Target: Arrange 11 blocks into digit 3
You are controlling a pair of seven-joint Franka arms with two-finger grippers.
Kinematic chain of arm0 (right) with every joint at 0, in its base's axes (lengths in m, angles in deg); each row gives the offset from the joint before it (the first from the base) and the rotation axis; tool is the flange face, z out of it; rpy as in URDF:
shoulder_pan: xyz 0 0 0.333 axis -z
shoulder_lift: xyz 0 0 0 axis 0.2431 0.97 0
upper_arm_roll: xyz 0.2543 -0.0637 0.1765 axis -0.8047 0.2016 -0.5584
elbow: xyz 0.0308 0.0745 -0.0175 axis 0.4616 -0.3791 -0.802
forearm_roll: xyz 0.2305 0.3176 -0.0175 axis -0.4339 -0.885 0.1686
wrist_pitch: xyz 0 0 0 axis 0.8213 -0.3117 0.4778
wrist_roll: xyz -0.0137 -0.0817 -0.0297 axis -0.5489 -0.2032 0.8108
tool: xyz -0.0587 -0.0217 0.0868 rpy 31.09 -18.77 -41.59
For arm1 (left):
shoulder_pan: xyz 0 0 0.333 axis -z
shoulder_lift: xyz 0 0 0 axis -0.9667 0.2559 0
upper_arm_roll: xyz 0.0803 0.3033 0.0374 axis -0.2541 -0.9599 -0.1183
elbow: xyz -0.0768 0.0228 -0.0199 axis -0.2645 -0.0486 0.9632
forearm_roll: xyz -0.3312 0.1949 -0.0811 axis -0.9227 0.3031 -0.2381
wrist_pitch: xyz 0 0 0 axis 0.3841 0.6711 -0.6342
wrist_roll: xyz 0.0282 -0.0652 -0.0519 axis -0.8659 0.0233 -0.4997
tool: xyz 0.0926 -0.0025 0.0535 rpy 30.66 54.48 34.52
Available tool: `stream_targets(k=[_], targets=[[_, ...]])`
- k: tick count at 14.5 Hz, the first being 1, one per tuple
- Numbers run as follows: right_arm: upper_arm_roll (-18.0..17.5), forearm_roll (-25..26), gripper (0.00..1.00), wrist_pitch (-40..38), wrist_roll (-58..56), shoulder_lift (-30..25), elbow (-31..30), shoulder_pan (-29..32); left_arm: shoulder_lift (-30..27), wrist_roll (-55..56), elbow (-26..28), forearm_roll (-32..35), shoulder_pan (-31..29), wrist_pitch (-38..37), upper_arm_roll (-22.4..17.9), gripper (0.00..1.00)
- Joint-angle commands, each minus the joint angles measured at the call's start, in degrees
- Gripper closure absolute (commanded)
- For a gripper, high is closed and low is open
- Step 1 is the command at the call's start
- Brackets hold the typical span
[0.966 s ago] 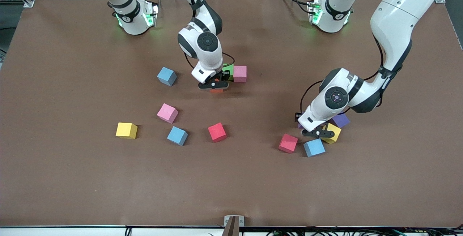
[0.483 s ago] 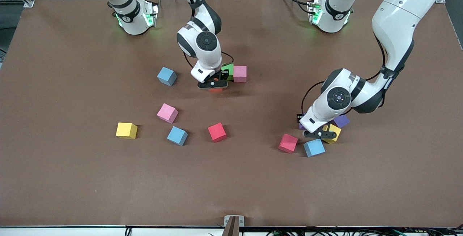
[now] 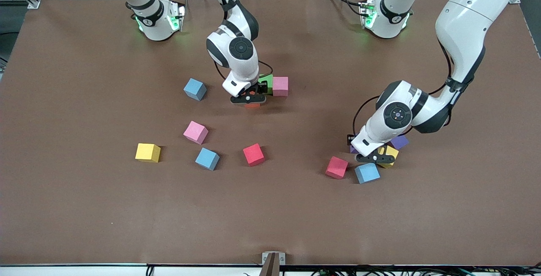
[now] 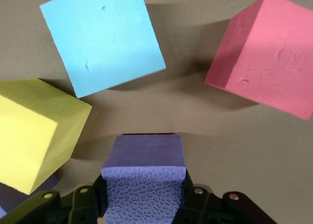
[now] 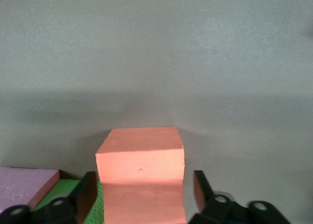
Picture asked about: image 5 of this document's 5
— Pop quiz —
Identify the brown table mat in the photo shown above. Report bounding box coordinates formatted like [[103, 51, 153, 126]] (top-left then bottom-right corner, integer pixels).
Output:
[[0, 0, 313, 224]]

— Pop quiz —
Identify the orange foam block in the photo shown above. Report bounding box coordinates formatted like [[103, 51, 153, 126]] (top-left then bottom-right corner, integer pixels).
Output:
[[95, 126, 188, 224]]

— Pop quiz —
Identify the pink foam block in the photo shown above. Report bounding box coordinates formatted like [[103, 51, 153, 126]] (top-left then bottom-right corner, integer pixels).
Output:
[[0, 167, 61, 214]]

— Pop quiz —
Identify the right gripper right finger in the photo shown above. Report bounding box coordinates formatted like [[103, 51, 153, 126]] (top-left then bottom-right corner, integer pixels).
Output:
[[189, 170, 291, 224]]

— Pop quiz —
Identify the green foam block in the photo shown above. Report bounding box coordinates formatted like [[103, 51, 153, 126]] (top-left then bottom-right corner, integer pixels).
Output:
[[33, 179, 106, 224]]

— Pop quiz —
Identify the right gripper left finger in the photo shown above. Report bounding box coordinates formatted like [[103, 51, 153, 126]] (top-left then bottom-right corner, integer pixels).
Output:
[[0, 171, 97, 224]]

